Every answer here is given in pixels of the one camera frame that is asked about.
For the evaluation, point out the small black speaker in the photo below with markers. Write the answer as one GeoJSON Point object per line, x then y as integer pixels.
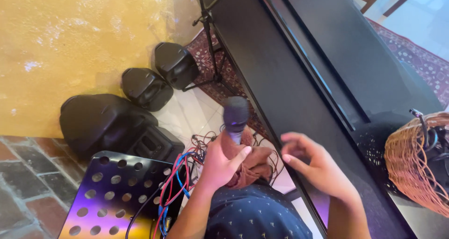
{"type": "Point", "coordinates": [175, 64]}

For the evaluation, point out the brown wicker basket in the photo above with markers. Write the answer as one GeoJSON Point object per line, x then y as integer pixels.
{"type": "Point", "coordinates": [408, 165]}

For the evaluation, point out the black piano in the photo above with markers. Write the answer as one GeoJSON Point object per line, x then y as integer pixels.
{"type": "Point", "coordinates": [301, 67]}

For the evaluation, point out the red patterned rug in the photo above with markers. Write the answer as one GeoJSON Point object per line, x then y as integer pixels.
{"type": "Point", "coordinates": [207, 60]}

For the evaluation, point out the brown cloth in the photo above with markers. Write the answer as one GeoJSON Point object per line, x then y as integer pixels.
{"type": "Point", "coordinates": [254, 165]}

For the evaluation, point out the dark blue patterned shirt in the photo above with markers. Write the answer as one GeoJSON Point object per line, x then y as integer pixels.
{"type": "Point", "coordinates": [252, 214]}

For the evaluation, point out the black handheld microphone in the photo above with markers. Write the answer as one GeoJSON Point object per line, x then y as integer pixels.
{"type": "Point", "coordinates": [235, 116]}

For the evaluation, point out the black perforated music stand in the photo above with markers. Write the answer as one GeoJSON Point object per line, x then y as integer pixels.
{"type": "Point", "coordinates": [112, 193]}

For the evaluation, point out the person's left hand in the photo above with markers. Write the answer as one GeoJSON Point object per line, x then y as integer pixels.
{"type": "Point", "coordinates": [215, 165]}

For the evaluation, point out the person's right hand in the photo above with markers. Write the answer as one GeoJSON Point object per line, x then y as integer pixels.
{"type": "Point", "coordinates": [322, 168]}

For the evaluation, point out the large black speaker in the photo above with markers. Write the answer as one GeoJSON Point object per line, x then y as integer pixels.
{"type": "Point", "coordinates": [105, 125]}

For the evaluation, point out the black tripod stand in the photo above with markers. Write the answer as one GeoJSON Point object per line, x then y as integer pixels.
{"type": "Point", "coordinates": [211, 46]}

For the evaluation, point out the medium black speaker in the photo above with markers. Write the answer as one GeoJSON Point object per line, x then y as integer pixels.
{"type": "Point", "coordinates": [145, 88]}

